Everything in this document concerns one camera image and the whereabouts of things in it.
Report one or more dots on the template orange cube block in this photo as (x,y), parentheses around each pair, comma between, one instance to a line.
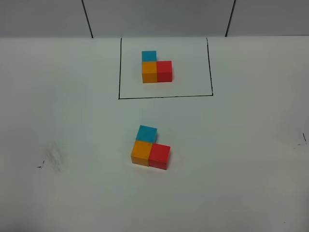
(149,72)

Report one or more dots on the template red cube block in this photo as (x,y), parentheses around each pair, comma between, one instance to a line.
(164,71)

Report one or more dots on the template blue cube block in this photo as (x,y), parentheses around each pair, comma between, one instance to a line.
(149,56)

